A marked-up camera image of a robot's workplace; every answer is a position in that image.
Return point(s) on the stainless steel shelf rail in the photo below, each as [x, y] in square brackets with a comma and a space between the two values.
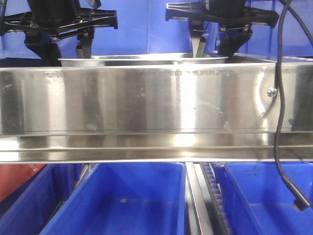
[156, 113]

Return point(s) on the blue bin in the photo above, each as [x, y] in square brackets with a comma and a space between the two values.
[125, 199]
[142, 29]
[256, 201]
[27, 210]
[264, 39]

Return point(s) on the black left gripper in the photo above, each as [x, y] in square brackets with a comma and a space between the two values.
[58, 19]

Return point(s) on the lower middle blue bin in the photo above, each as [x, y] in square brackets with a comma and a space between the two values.
[125, 199]

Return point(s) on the upper left blue bin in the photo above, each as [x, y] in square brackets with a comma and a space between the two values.
[142, 29]

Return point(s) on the silver metal tray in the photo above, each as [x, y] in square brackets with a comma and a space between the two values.
[142, 60]

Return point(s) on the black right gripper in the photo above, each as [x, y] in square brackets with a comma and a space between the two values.
[235, 18]

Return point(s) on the upper right blue bin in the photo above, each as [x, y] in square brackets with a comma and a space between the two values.
[264, 39]

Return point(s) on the rail screw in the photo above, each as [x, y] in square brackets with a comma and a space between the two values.
[272, 92]

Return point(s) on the black roller track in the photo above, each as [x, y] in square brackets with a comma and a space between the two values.
[216, 212]

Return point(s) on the lower right blue bin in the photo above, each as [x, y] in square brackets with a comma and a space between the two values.
[256, 201]

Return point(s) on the red plastic bin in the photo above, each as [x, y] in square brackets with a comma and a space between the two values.
[14, 176]

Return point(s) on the lower left blue bin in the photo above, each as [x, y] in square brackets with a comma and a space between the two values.
[27, 210]

